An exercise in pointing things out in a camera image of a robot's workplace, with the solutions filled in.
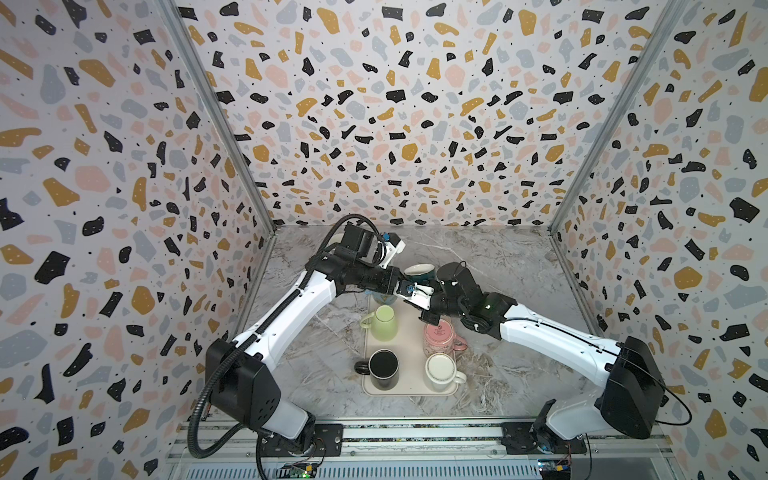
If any dark green mug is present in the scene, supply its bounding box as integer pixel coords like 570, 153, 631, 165
402, 263, 436, 287

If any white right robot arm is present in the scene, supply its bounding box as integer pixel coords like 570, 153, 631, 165
422, 262, 665, 449

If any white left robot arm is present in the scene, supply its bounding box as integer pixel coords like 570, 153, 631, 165
194, 254, 437, 440

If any blue butterfly mug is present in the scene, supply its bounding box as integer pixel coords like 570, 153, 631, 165
371, 292, 397, 305

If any light green mug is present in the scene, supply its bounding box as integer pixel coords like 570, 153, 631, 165
359, 305, 398, 342

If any pink mug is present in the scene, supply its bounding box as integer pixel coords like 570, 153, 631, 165
423, 319, 468, 357

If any white mug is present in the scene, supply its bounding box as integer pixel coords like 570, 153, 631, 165
424, 353, 467, 393

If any black mug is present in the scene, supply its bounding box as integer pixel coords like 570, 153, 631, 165
354, 349, 400, 391

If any cream plastic tray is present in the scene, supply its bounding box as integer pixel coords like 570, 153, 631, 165
360, 299, 459, 397

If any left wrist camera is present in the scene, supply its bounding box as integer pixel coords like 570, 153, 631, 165
335, 223, 405, 269

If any black corrugated cable conduit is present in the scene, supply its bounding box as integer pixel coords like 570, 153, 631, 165
187, 214, 385, 460

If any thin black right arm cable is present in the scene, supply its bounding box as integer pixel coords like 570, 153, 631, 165
515, 320, 694, 428

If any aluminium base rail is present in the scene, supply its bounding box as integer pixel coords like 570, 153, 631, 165
167, 417, 685, 479

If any metal right corner post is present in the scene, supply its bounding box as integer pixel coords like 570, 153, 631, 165
547, 0, 691, 234

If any metal corner post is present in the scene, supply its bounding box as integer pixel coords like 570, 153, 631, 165
154, 0, 278, 234
547, 0, 691, 234

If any metal left corner post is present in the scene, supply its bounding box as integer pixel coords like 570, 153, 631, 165
154, 0, 278, 234

